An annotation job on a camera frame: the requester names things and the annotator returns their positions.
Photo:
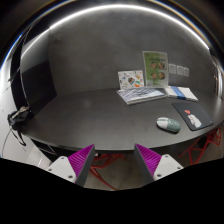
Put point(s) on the white and green computer mouse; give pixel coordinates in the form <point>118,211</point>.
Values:
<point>168,124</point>

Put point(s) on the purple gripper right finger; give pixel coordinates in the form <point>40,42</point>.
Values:
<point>154,166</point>

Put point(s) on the sticker covered card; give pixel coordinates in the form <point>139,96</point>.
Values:
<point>130,79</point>

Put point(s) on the black mouse pad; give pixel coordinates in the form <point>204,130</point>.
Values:
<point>194,115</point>

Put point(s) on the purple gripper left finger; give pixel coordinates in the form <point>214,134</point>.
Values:
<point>74,168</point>

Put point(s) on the red metal chair right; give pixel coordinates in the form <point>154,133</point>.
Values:
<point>201,144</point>

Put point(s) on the white wall switch panel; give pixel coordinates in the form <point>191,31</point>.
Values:
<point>179,70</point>

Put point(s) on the green poster with faces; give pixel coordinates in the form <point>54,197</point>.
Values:
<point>156,69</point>

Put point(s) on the red metal chair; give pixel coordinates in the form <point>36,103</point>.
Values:
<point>201,144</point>
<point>102,161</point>

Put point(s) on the white and blue booklet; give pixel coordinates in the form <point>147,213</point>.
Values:
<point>183,93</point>

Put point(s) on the grey keyboard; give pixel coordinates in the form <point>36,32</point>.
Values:
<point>139,95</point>

